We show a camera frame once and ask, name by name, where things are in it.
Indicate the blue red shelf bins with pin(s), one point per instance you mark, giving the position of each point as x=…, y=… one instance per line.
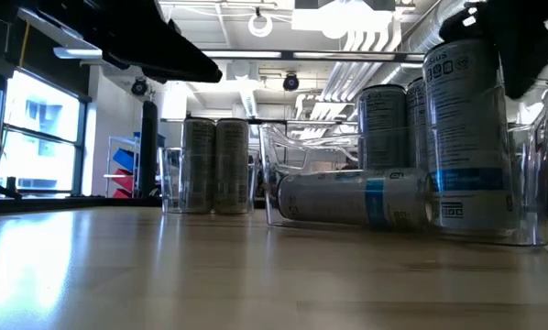
x=125, y=176

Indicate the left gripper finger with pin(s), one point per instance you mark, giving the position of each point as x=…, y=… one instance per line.
x=164, y=50

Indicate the clear plastic bin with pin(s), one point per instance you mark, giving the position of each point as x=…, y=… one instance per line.
x=535, y=183
x=171, y=183

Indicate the black round ceiling fixture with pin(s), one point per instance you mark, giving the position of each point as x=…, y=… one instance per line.
x=139, y=87
x=291, y=81

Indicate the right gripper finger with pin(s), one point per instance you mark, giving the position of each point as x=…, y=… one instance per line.
x=526, y=64

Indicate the black cylindrical post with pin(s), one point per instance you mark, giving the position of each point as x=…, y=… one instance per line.
x=148, y=146

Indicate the black aluminium table frame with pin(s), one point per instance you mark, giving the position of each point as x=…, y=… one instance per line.
x=72, y=205

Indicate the large window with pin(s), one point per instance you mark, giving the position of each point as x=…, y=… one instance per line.
x=36, y=156

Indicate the Celsius Tropical Vibe can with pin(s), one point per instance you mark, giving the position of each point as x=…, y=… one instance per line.
x=198, y=165
x=232, y=165

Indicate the Celsius Arctic Vibe can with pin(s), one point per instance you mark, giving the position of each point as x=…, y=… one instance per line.
x=466, y=137
x=417, y=124
x=384, y=128
x=356, y=197

